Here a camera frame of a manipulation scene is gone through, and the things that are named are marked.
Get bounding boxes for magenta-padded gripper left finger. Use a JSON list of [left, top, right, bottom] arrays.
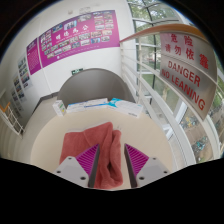
[[53, 143, 101, 188]]

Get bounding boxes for long white and blue box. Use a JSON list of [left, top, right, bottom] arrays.
[[107, 97, 144, 119]]

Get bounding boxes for green exit sign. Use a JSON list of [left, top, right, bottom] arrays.
[[70, 67, 85, 76]]

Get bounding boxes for silver sign red letters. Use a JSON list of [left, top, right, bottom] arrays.
[[159, 54, 218, 121]]

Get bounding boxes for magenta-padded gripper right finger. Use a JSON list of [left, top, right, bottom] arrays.
[[124, 143, 172, 189]]

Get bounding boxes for small upright white box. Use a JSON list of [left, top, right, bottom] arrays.
[[52, 99, 67, 118]]

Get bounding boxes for short white railing orange handrail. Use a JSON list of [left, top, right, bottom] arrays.
[[0, 101, 26, 138]]

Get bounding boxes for grey round-backed chair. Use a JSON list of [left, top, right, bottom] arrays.
[[57, 68, 136, 108]]

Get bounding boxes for long white railing orange handrail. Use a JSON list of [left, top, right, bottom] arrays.
[[119, 23, 224, 168]]

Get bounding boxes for narrow magenta text poster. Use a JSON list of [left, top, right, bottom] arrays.
[[25, 37, 43, 76]]

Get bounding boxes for large magenta photo poster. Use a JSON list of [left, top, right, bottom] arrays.
[[38, 9, 121, 69]]

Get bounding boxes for pink towel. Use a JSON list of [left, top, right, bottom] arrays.
[[59, 121, 124, 190]]

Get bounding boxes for white photo wall poster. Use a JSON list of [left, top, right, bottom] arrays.
[[12, 74, 26, 101], [17, 54, 33, 89]]

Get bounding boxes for flat white box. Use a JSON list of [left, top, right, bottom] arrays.
[[66, 101, 87, 114], [84, 97, 109, 110]]

